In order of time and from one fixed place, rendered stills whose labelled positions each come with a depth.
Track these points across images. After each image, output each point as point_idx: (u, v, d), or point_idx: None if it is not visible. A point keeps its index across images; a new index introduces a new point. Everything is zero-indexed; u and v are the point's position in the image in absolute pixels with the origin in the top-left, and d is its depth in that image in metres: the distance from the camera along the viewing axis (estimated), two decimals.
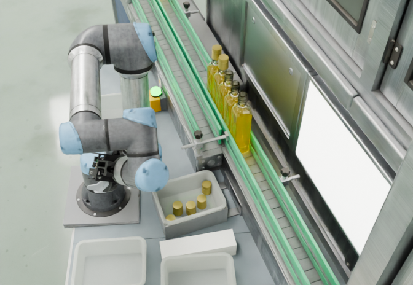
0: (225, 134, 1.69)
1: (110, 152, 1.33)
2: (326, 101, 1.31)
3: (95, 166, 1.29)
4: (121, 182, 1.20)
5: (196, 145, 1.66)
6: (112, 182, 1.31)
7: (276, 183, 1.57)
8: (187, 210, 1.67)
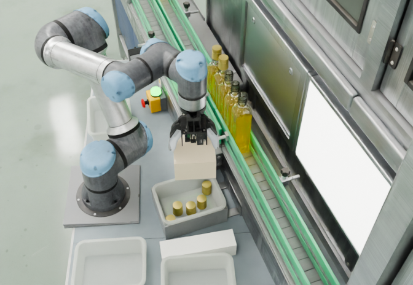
0: (225, 134, 1.69)
1: (179, 132, 1.39)
2: (326, 101, 1.31)
3: (195, 138, 1.35)
4: (204, 101, 1.27)
5: None
6: (207, 123, 1.38)
7: (276, 183, 1.57)
8: (187, 210, 1.67)
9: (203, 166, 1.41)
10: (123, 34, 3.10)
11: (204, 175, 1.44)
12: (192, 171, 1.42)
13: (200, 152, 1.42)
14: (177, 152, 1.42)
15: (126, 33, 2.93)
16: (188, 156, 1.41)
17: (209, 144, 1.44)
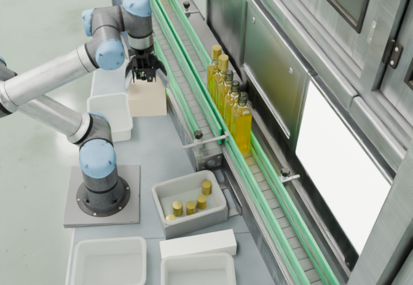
0: (225, 134, 1.69)
1: (132, 72, 1.57)
2: (326, 101, 1.31)
3: (144, 76, 1.53)
4: (150, 39, 1.45)
5: (196, 145, 1.66)
6: (157, 64, 1.56)
7: (276, 183, 1.57)
8: (187, 210, 1.67)
9: (153, 102, 1.59)
10: (123, 34, 3.10)
11: (156, 112, 1.62)
12: (145, 107, 1.60)
13: (152, 91, 1.60)
14: (131, 91, 1.60)
15: (126, 33, 2.93)
16: (141, 94, 1.59)
17: (160, 84, 1.62)
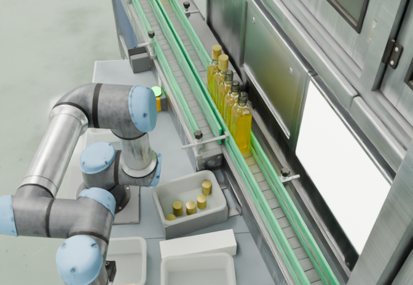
0: (225, 134, 1.69)
1: None
2: (326, 101, 1.31)
3: None
4: None
5: (196, 145, 1.66)
6: None
7: (276, 183, 1.57)
8: (187, 210, 1.67)
9: None
10: (123, 34, 3.10)
11: None
12: None
13: None
14: None
15: (126, 33, 2.93)
16: None
17: None
